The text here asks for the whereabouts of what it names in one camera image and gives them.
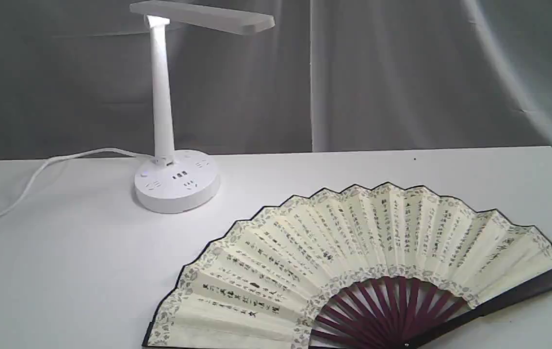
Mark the paper folding fan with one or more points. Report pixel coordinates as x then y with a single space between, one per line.
381 268

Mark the grey backdrop curtain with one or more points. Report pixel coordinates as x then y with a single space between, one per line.
330 76

